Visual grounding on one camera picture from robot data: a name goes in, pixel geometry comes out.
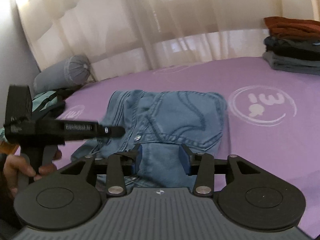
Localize light blue denim jeans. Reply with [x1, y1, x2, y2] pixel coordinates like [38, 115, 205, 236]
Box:
[71, 90, 227, 190]

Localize person's left hand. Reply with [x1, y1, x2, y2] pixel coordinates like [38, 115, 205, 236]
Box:
[1, 153, 57, 201]

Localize grey bolster pillow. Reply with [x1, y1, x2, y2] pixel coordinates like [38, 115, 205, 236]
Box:
[33, 55, 91, 94]

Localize purple bed sheet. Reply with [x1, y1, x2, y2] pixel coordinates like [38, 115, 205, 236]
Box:
[15, 56, 320, 238]

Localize sheer white curtain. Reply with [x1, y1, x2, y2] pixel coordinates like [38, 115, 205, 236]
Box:
[15, 0, 319, 80]

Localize grey folded garment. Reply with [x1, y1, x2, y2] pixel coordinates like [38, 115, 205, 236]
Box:
[263, 51, 320, 75]

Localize rust red folded garment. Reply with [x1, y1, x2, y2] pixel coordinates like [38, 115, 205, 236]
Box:
[264, 16, 319, 40]

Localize black folded garment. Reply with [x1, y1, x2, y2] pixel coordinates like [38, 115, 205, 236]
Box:
[264, 36, 319, 61]

